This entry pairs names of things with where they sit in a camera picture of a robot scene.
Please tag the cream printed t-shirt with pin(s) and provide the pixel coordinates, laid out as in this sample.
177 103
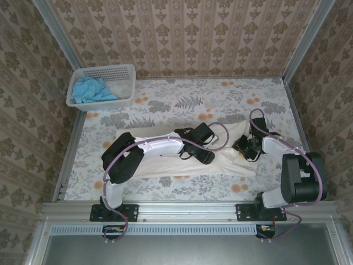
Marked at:
165 168

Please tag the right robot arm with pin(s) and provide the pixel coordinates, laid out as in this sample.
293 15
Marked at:
289 176

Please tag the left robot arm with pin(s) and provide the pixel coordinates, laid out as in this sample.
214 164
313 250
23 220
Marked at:
160 145

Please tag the floral tablecloth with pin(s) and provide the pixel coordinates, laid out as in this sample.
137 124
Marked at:
193 110

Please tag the black connector board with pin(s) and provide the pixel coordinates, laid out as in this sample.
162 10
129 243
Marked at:
266 228
110 230

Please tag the grey metal panel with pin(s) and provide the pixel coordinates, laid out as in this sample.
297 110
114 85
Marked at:
179 251

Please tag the white perforated plastic basket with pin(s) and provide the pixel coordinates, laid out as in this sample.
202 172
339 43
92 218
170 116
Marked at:
125 72

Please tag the blue t-shirt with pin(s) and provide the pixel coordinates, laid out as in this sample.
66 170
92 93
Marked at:
91 89

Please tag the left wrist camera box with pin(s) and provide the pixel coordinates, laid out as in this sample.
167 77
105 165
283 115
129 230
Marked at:
205 132

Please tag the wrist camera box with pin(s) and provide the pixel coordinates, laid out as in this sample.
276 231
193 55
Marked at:
205 132
259 125

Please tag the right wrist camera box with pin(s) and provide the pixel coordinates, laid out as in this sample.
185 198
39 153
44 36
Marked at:
259 125

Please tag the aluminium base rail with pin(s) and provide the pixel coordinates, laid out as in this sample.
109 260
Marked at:
187 212

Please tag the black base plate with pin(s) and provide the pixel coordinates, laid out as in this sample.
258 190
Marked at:
132 212
242 212

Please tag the aluminium corner post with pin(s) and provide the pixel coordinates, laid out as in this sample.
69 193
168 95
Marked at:
306 38
55 30

